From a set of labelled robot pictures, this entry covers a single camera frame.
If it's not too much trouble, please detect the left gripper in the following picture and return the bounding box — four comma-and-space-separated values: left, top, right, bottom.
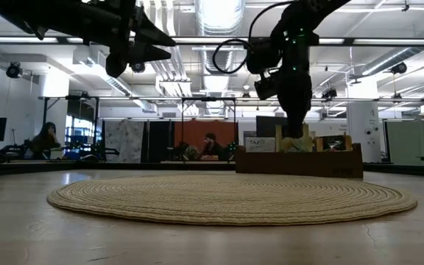
82, 0, 177, 78

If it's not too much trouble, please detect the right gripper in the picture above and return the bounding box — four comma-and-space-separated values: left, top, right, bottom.
254, 21, 319, 138

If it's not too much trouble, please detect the white and orange tea packet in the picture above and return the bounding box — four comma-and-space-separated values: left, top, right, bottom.
244, 136, 277, 153

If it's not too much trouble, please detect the wooden tea organizer box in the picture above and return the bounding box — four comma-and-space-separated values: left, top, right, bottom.
235, 143, 364, 179

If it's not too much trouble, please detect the white pillar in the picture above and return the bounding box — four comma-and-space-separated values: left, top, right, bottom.
346, 101, 381, 165

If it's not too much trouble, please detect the black metal gantry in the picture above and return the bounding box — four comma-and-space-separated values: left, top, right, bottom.
180, 96, 237, 163
38, 94, 101, 160

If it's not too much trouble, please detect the person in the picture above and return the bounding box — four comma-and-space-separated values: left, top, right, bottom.
200, 132, 227, 161
31, 121, 62, 160

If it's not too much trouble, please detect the black partition panel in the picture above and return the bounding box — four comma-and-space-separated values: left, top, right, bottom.
148, 120, 172, 163

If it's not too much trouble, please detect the patterned grey curtain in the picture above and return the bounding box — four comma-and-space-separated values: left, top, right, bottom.
104, 119, 145, 163

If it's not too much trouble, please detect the round woven placemat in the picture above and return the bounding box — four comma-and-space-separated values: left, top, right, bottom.
46, 173, 418, 226

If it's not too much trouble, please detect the background potted plant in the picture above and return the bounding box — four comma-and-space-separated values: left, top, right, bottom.
185, 145, 201, 161

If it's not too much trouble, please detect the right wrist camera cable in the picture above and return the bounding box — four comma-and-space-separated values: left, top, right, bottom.
211, 0, 294, 75

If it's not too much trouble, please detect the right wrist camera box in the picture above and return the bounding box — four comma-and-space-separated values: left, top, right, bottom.
246, 38, 283, 74

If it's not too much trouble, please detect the orange partition wall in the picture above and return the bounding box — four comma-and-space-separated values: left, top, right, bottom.
174, 120, 237, 161

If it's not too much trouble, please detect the grey partition wall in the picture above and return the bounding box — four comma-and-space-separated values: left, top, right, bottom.
384, 120, 424, 166

